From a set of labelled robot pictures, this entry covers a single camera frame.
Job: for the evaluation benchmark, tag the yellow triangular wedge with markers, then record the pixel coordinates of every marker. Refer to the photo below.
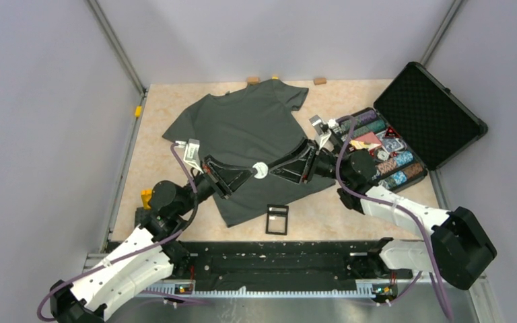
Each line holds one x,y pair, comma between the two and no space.
145,198

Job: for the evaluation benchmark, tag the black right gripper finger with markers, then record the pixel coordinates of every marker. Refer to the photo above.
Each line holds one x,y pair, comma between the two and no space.
288,175
294,158

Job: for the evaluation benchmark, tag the blue round brooch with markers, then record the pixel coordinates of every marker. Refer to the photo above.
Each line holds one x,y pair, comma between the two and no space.
261,170

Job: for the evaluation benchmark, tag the yellow wall bracket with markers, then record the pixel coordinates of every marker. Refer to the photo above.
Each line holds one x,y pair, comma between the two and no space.
138,111

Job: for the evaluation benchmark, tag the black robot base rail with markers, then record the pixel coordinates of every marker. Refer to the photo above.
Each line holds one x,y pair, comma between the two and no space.
279,266

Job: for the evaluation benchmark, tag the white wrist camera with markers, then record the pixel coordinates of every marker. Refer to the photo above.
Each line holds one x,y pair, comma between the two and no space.
324,130
190,153

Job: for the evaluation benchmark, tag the dark grey t-shirt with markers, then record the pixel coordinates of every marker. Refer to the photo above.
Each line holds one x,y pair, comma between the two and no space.
242,128

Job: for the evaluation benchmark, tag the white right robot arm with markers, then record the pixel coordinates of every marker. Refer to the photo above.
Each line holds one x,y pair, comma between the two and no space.
451,245

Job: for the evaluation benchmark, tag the black square brooch stand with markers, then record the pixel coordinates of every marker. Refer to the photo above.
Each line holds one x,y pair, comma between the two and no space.
277,220

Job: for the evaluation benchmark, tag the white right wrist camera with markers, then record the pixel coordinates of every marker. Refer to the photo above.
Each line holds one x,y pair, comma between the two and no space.
324,130

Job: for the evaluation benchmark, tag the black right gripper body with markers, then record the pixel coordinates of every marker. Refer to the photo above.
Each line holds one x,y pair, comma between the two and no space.
314,152

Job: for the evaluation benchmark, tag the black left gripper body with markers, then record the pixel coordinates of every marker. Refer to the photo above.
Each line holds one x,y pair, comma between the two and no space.
217,178

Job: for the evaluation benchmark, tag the tan wooden block right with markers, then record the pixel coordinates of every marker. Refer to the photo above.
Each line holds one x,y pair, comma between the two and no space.
320,81

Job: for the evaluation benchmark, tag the black poker chip case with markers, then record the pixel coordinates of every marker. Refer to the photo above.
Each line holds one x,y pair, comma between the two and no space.
419,124

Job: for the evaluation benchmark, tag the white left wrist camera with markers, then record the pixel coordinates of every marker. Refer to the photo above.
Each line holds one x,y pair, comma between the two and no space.
190,153

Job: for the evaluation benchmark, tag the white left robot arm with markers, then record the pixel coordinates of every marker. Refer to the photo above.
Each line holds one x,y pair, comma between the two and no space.
149,254

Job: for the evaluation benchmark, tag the white slotted cable duct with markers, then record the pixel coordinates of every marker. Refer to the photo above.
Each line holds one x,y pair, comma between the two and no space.
363,290

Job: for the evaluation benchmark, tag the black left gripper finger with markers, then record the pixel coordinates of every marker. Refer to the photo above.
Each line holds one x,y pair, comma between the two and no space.
221,169
235,181

